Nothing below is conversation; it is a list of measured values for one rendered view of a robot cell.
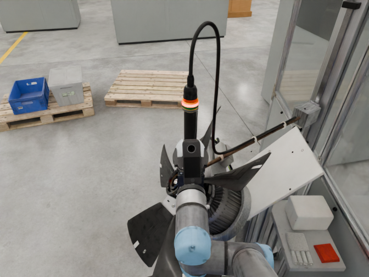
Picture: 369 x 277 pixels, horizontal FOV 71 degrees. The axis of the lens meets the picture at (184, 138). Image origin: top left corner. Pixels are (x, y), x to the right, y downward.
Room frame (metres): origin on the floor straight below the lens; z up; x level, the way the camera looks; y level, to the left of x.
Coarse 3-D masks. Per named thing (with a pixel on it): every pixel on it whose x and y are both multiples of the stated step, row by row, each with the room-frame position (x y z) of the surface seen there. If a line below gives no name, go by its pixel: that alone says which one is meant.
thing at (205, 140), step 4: (216, 112) 0.87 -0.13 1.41; (212, 120) 0.85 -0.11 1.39; (212, 124) 0.91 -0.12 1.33; (208, 128) 0.83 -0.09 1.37; (208, 132) 0.87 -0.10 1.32; (204, 136) 0.81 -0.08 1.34; (208, 136) 0.89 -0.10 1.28; (204, 140) 0.83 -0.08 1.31; (208, 140) 0.90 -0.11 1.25; (204, 144) 0.84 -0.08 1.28; (208, 144) 0.90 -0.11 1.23
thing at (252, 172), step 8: (256, 160) 0.62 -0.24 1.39; (264, 160) 0.58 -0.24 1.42; (240, 168) 0.60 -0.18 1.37; (248, 168) 0.57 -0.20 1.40; (256, 168) 0.55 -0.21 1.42; (216, 176) 0.60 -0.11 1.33; (224, 176) 0.58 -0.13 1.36; (232, 176) 0.55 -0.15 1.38; (240, 176) 0.53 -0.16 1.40; (248, 176) 0.52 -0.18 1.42; (216, 184) 0.54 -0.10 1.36; (224, 184) 0.52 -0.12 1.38; (232, 184) 0.51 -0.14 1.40; (240, 184) 0.49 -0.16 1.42
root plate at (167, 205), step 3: (165, 198) 0.68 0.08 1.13; (168, 198) 0.68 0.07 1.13; (171, 198) 0.67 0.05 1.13; (165, 201) 0.67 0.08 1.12; (171, 201) 0.66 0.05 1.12; (174, 201) 0.66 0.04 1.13; (165, 204) 0.66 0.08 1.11; (168, 204) 0.66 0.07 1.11; (171, 204) 0.66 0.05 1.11; (165, 207) 0.65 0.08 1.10; (168, 207) 0.65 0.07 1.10; (171, 207) 0.65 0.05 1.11; (174, 207) 0.65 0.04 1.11; (171, 210) 0.64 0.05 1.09; (174, 210) 0.64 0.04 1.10; (171, 213) 0.63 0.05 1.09; (174, 213) 0.63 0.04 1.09
